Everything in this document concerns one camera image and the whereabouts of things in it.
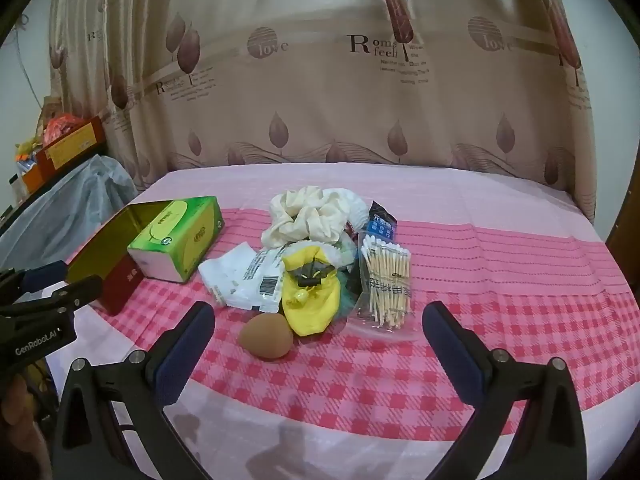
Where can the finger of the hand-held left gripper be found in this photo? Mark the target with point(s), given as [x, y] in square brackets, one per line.
[45, 272]
[75, 292]

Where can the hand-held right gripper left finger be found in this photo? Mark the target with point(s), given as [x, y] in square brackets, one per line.
[185, 355]

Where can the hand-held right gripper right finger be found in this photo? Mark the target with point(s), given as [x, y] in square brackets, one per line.
[450, 355]

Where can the gold tin box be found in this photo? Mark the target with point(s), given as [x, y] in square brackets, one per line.
[115, 280]

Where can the white plastic packet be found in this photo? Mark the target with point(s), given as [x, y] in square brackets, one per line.
[240, 280]

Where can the blue black packet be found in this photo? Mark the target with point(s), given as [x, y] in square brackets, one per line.
[382, 225]

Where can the white knitted sock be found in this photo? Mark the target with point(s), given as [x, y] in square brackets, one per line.
[352, 205]

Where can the person's left hand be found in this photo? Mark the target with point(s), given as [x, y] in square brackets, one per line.
[17, 402]

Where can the translucent plastic cover sheet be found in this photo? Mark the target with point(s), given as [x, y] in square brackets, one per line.
[75, 200]

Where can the brown makeup sponge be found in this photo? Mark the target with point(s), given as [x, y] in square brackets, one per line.
[265, 337]

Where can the small orange box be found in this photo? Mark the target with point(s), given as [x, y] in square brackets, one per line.
[32, 177]

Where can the bag of cotton swabs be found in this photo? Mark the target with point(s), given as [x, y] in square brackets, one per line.
[387, 280]

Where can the green tissue box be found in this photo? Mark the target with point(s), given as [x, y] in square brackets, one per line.
[190, 240]

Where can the yellow sock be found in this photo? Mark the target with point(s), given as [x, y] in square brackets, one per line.
[310, 310]

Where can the red box with yellow label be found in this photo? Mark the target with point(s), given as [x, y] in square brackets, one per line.
[75, 142]

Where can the orange plastic bag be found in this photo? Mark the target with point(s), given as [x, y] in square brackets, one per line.
[60, 125]

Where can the cream scrunchie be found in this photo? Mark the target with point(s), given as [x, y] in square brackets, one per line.
[295, 220]

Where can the beige leaf printed curtain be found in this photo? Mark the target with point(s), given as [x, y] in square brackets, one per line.
[325, 110]

